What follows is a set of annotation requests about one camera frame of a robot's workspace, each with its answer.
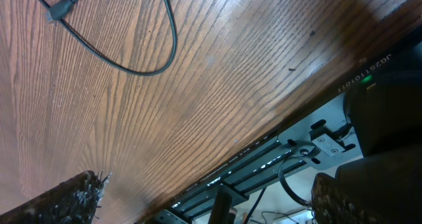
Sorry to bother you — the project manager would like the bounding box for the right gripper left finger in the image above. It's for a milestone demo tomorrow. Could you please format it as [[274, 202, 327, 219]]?
[[1, 170, 110, 224]]

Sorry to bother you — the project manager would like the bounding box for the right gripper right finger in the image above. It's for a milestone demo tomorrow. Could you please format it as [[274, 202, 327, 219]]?
[[311, 173, 396, 223]]

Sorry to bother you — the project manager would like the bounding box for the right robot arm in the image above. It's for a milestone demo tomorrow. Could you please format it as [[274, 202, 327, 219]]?
[[152, 44, 421, 223]]

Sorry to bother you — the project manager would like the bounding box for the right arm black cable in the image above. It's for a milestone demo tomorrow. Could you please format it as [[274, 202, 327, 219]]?
[[242, 146, 322, 224]]

